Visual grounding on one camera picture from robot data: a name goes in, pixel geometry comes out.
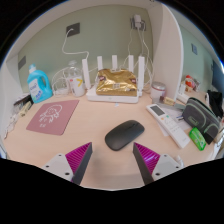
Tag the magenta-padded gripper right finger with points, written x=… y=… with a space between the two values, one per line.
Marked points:
x=148 y=158

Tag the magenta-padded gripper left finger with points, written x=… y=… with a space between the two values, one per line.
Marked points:
x=78 y=156

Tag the black computer mouse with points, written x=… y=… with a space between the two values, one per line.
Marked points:
x=124 y=134

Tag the pink mouse pad with drawing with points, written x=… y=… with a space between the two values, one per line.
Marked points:
x=53 y=116

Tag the white remote control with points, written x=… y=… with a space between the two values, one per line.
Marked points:
x=170 y=126

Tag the green packet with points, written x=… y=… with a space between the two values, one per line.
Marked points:
x=197 y=138

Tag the small tan bar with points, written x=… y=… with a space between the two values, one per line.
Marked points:
x=168 y=100

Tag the grey pouch with green trim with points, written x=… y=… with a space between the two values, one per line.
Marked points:
x=200 y=118

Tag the white router with antennas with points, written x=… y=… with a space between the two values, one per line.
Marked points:
x=111 y=98

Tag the white jar with pink lid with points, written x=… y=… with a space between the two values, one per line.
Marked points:
x=158 y=90

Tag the clear plastic bottle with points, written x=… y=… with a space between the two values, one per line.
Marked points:
x=76 y=81

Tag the dark flat book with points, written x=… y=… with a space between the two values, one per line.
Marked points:
x=21 y=99

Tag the blue detergent bottle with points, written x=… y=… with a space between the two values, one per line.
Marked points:
x=38 y=85

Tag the gold foil bag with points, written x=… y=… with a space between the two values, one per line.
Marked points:
x=116 y=82

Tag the red and white packet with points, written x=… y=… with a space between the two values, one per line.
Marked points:
x=190 y=82

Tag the black bundled item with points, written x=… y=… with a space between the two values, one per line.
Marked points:
x=215 y=101

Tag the white side panel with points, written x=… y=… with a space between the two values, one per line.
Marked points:
x=168 y=53

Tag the grey wall plate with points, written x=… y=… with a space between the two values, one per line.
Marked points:
x=21 y=62

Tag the dark wall socket plate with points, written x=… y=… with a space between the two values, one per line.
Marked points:
x=73 y=28

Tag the white wall charger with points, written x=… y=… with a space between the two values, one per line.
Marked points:
x=137 y=21

